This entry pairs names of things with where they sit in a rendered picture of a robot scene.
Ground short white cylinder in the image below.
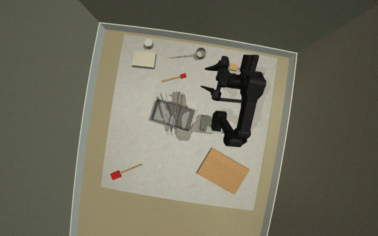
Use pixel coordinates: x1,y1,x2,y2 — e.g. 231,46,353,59
144,38,154,49

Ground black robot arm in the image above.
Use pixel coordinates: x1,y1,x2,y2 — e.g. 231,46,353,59
211,54,266,147

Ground grey rectangular roasting tin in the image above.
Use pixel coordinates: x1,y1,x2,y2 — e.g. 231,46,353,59
150,98,195,131

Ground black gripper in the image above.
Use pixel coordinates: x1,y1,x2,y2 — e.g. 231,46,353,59
201,56,238,101

